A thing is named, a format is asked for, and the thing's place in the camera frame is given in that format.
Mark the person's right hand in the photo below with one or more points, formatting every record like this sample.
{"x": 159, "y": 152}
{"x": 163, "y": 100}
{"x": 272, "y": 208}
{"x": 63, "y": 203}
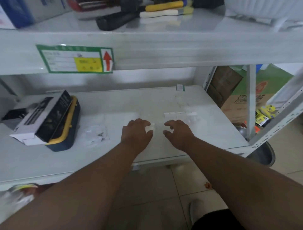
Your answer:
{"x": 182, "y": 138}

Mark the person's left hand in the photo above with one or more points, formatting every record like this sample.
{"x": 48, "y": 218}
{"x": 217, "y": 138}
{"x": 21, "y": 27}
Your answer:
{"x": 135, "y": 137}

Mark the person's left thumb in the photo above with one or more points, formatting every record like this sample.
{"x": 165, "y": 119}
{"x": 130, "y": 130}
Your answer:
{"x": 148, "y": 136}

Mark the person's right thumb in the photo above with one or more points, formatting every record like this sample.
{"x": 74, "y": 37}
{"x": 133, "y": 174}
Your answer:
{"x": 167, "y": 134}

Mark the small white plastic part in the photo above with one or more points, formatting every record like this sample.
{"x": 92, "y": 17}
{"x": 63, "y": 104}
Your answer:
{"x": 151, "y": 127}

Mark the person's right forearm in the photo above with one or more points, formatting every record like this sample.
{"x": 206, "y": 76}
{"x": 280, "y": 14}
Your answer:
{"x": 246, "y": 187}

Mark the person's left forearm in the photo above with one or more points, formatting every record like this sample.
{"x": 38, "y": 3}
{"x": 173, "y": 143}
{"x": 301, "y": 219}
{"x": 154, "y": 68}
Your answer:
{"x": 78, "y": 189}

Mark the white plastic parts packet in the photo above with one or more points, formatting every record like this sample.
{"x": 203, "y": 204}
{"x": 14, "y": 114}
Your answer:
{"x": 176, "y": 115}

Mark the small green shelf tag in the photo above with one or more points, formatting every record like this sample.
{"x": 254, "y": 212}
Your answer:
{"x": 180, "y": 88}

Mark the clear bag of small parts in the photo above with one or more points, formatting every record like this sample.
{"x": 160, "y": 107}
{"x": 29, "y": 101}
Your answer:
{"x": 94, "y": 134}

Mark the plain brown cardboard box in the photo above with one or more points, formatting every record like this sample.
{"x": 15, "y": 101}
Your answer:
{"x": 223, "y": 85}

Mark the printed cardboard box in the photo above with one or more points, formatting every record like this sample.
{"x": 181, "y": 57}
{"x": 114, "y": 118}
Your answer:
{"x": 236, "y": 106}

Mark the blue and yellow tool case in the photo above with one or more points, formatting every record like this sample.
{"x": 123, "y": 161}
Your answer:
{"x": 67, "y": 132}

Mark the person's grey shoe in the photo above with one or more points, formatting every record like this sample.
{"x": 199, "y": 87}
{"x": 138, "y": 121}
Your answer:
{"x": 196, "y": 210}

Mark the white metal shelf rack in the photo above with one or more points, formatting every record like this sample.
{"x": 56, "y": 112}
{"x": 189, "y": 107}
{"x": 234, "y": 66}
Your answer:
{"x": 180, "y": 47}

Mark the dark round metal basin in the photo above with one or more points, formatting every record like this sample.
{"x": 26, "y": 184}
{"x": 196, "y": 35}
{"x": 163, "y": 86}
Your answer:
{"x": 262, "y": 155}

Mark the yellow product packets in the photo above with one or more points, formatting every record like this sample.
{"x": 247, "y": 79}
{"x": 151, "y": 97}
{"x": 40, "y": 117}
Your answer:
{"x": 265, "y": 115}

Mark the person's black shorts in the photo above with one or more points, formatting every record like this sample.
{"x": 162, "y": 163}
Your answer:
{"x": 217, "y": 221}

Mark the green bordered shelf label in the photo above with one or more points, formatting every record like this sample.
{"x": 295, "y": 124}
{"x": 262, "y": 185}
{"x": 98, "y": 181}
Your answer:
{"x": 71, "y": 59}

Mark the white and black product box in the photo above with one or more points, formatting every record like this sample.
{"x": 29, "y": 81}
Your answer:
{"x": 40, "y": 118}

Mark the green carton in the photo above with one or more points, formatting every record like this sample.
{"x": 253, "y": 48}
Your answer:
{"x": 272, "y": 79}

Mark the red and black tool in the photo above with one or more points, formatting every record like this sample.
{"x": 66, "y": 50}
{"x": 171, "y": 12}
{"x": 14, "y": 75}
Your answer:
{"x": 94, "y": 5}

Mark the crumpled clear plastic packaging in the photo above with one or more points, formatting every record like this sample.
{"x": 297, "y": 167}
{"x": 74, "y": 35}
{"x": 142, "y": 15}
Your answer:
{"x": 16, "y": 196}

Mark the white ribbed container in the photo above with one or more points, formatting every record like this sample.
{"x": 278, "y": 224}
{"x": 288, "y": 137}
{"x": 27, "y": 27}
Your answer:
{"x": 262, "y": 8}

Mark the blue and white box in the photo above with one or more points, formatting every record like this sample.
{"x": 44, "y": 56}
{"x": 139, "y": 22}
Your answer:
{"x": 21, "y": 11}

